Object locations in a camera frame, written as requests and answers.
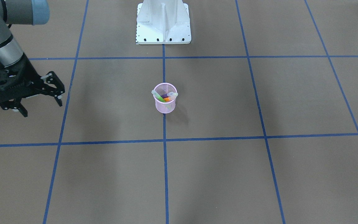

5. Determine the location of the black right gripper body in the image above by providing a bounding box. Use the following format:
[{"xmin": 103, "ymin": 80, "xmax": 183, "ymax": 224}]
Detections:
[{"xmin": 0, "ymin": 54, "xmax": 65, "ymax": 111}]

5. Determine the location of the green highlighter pen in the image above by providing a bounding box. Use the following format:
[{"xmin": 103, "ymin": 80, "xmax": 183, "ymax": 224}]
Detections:
[{"xmin": 151, "ymin": 90, "xmax": 166, "ymax": 103}]

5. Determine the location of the orange highlighter pen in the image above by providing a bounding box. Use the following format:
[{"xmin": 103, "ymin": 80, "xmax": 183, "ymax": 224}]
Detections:
[{"xmin": 164, "ymin": 92, "xmax": 178, "ymax": 102}]

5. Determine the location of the purple highlighter pen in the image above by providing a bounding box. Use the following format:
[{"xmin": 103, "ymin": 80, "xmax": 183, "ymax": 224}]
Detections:
[{"xmin": 161, "ymin": 92, "xmax": 175, "ymax": 98}]

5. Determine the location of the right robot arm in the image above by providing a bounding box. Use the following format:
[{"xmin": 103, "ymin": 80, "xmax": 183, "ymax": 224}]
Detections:
[{"xmin": 0, "ymin": 0, "xmax": 65, "ymax": 117}]

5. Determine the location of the pink mesh pen holder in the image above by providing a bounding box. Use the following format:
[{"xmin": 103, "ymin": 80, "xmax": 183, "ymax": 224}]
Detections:
[{"xmin": 153, "ymin": 82, "xmax": 177, "ymax": 114}]

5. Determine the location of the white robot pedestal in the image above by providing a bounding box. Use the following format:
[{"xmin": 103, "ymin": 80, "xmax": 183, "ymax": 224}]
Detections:
[{"xmin": 135, "ymin": 0, "xmax": 192, "ymax": 44}]

